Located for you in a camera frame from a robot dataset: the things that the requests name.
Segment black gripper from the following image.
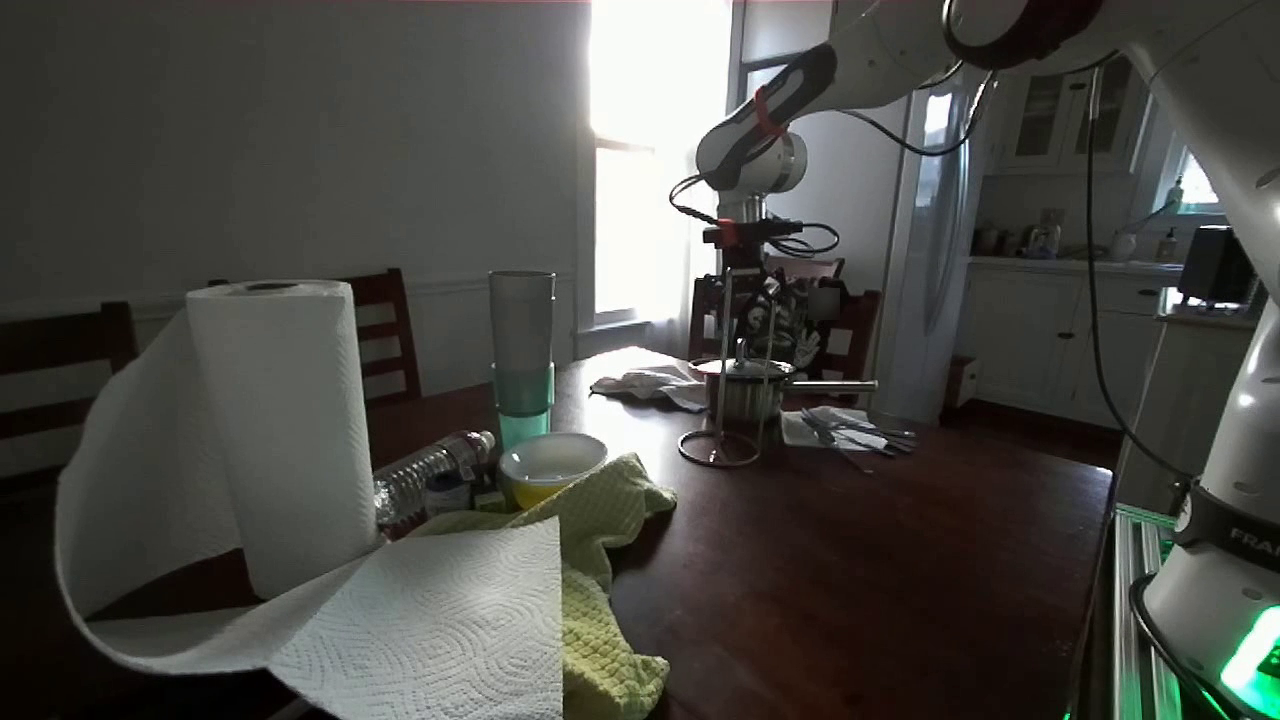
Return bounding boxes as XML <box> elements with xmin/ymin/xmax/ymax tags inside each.
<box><xmin>725</xmin><ymin>245</ymin><xmax>821</xmax><ymax>370</ymax></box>

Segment robot base platform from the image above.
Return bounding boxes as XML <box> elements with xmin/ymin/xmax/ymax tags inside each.
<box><xmin>1099</xmin><ymin>499</ymin><xmax>1280</xmax><ymax>720</ymax></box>

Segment black and white jacket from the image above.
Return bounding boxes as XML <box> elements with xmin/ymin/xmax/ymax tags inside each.
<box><xmin>730</xmin><ymin>272</ymin><xmax>854</xmax><ymax>385</ymax></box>

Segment dark wooden chair with jacket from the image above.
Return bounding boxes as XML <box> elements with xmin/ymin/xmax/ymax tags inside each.
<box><xmin>685</xmin><ymin>272</ymin><xmax>886</xmax><ymax>408</ymax></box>

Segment white napkin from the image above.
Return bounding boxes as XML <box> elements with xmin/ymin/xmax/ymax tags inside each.
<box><xmin>777</xmin><ymin>403</ymin><xmax>896</xmax><ymax>460</ymax></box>

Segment silver cutlery piece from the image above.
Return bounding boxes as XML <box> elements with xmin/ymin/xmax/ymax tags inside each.
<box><xmin>796</xmin><ymin>408</ymin><xmax>872</xmax><ymax>444</ymax></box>
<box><xmin>831</xmin><ymin>423</ymin><xmax>896</xmax><ymax>463</ymax></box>

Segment white crumpled cloth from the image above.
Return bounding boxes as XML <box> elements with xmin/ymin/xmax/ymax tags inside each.
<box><xmin>589</xmin><ymin>360</ymin><xmax>717</xmax><ymax>418</ymax></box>

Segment bright window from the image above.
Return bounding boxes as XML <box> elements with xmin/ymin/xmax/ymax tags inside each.
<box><xmin>584</xmin><ymin>0</ymin><xmax>741</xmax><ymax>327</ymax></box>

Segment tall clear drinking glass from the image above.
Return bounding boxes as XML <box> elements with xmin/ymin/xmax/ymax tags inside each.
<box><xmin>482</xmin><ymin>268</ymin><xmax>564</xmax><ymax>454</ymax></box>

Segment white bowl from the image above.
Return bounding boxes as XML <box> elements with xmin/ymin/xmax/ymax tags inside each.
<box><xmin>496</xmin><ymin>427</ymin><xmax>610</xmax><ymax>514</ymax></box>

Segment light green cloth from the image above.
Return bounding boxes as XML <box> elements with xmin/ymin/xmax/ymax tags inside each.
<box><xmin>436</xmin><ymin>454</ymin><xmax>680</xmax><ymax>720</ymax></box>

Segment white lower kitchen cabinet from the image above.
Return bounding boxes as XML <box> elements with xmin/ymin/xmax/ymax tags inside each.
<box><xmin>955</xmin><ymin>251</ymin><xmax>1193</xmax><ymax>433</ymax></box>

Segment white kitchen cabinet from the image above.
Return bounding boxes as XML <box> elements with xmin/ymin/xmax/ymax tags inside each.
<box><xmin>955</xmin><ymin>251</ymin><xmax>1193</xmax><ymax>433</ymax></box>
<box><xmin>1007</xmin><ymin>55</ymin><xmax>1151</xmax><ymax>176</ymax></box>

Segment clear plastic water bottle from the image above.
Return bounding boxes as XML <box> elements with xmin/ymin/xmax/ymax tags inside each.
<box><xmin>373</xmin><ymin>427</ymin><xmax>499</xmax><ymax>535</ymax></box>

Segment white upper kitchen cabinet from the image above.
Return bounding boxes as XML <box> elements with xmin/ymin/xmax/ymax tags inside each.
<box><xmin>1007</xmin><ymin>55</ymin><xmax>1151</xmax><ymax>176</ymax></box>

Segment black countertop appliance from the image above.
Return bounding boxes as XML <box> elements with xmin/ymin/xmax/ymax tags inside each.
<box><xmin>1176</xmin><ymin>221</ymin><xmax>1260</xmax><ymax>313</ymax></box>

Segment white paper towel roll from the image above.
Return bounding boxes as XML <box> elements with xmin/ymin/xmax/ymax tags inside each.
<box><xmin>50</xmin><ymin>278</ymin><xmax>566</xmax><ymax>720</ymax></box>

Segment round metal wire ring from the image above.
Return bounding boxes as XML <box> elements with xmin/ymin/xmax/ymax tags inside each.
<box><xmin>674</xmin><ymin>419</ymin><xmax>771</xmax><ymax>471</ymax></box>

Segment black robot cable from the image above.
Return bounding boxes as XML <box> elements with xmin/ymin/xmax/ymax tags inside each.
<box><xmin>1077</xmin><ymin>53</ymin><xmax>1196</xmax><ymax>492</ymax></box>

